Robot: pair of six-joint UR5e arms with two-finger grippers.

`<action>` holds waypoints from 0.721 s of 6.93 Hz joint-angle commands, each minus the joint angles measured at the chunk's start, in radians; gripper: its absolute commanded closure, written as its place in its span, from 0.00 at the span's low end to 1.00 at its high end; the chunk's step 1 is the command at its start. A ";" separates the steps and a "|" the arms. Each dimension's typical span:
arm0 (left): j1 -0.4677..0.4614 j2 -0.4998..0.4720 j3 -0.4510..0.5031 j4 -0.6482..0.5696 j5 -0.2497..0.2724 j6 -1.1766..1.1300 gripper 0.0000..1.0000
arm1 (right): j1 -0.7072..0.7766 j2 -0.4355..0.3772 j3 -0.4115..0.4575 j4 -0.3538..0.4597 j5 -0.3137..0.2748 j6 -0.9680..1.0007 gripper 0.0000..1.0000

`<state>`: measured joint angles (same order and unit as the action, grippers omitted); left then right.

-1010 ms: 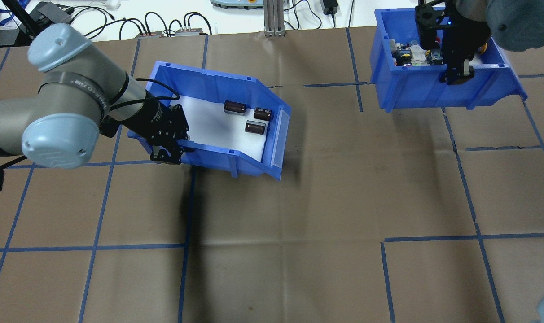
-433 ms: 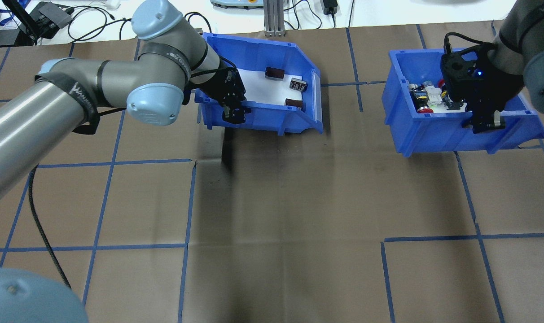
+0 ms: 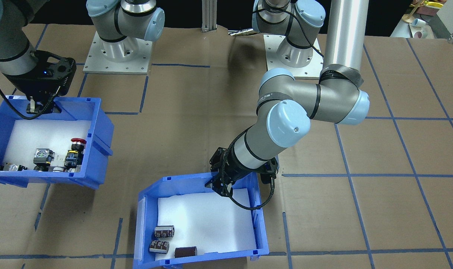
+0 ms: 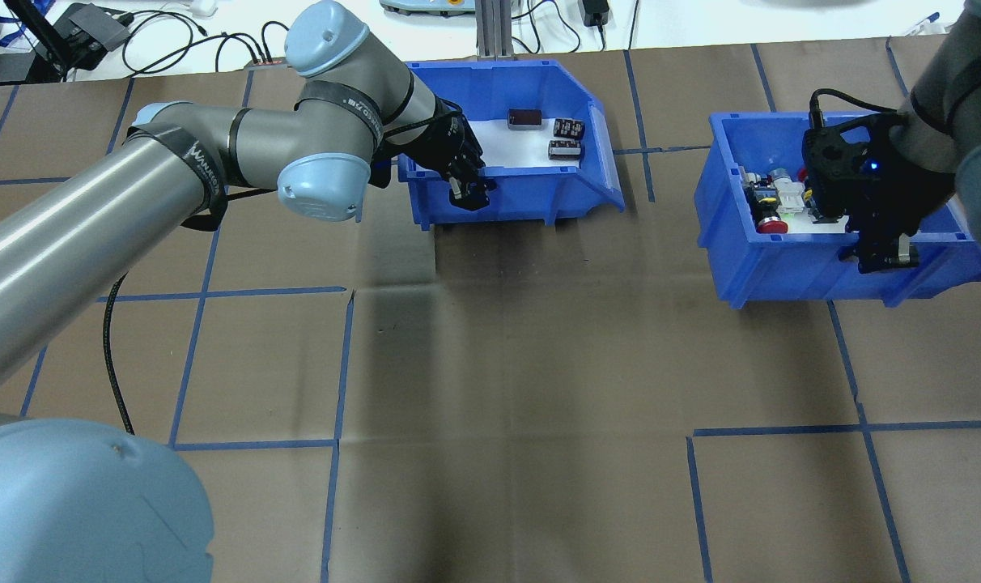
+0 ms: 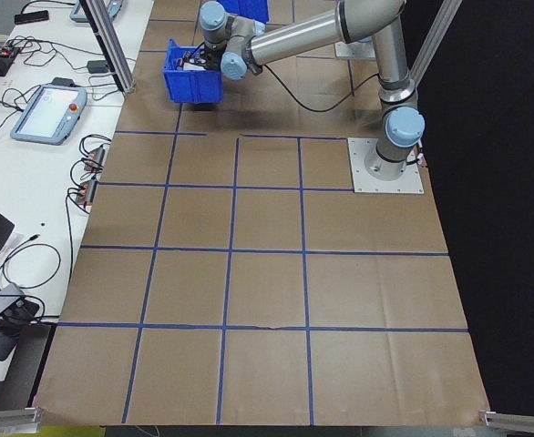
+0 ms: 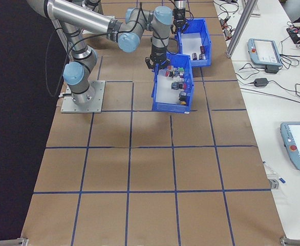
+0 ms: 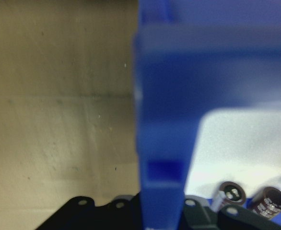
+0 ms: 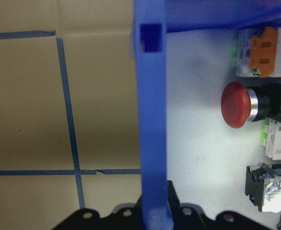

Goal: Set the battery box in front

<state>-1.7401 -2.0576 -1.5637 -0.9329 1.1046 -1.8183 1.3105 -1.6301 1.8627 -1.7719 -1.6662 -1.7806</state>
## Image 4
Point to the blue bin with batteries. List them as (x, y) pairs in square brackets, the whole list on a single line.
[(539, 198)]

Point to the blue bin with switches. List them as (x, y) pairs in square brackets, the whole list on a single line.
[(790, 267)]

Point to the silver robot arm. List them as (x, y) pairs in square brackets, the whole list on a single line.
[(976, 121), (94, 235)]

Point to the small grey connector box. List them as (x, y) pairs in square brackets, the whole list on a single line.
[(264, 61)]

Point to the red mushroom push button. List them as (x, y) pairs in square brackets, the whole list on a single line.
[(774, 224)]

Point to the grey-blue teach pendant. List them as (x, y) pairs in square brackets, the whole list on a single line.
[(426, 6)]

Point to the small black power adapter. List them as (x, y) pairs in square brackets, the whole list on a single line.
[(596, 12)]

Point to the small white object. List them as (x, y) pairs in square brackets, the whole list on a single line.
[(203, 6)]

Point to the black stand bar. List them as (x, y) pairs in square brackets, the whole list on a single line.
[(41, 40)]

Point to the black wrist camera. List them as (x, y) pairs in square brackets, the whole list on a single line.
[(842, 162)]

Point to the white switch block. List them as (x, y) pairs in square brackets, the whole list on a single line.
[(790, 197)]

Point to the aluminium profile post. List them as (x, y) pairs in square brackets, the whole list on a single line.
[(494, 28)]

